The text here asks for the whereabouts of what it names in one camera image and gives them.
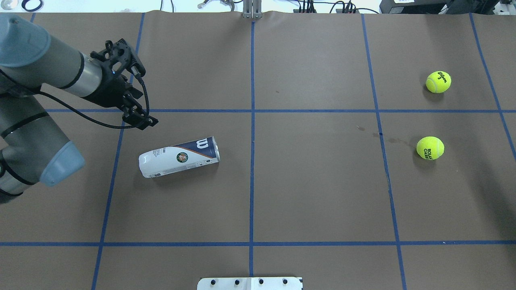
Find Wilson yellow tennis ball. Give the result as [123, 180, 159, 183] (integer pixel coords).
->
[425, 71, 452, 93]

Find brown paper table cover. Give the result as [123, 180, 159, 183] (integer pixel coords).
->
[1, 11, 515, 290]

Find white blue tennis ball can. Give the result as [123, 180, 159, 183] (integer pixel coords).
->
[138, 136, 221, 178]

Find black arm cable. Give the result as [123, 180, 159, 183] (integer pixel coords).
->
[0, 66, 150, 130]

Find Roland Garros yellow tennis ball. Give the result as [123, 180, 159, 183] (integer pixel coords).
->
[416, 136, 445, 160]

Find black box with label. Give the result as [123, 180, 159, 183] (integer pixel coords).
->
[379, 0, 447, 15]

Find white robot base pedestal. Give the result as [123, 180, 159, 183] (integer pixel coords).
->
[197, 277, 304, 290]

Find aluminium frame post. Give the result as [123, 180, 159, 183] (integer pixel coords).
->
[242, 0, 263, 20]

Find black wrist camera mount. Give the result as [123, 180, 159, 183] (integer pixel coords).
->
[89, 39, 146, 78]

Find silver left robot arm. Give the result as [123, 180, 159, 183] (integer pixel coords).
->
[0, 14, 158, 204]

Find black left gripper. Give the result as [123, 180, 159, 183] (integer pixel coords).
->
[83, 59, 158, 130]

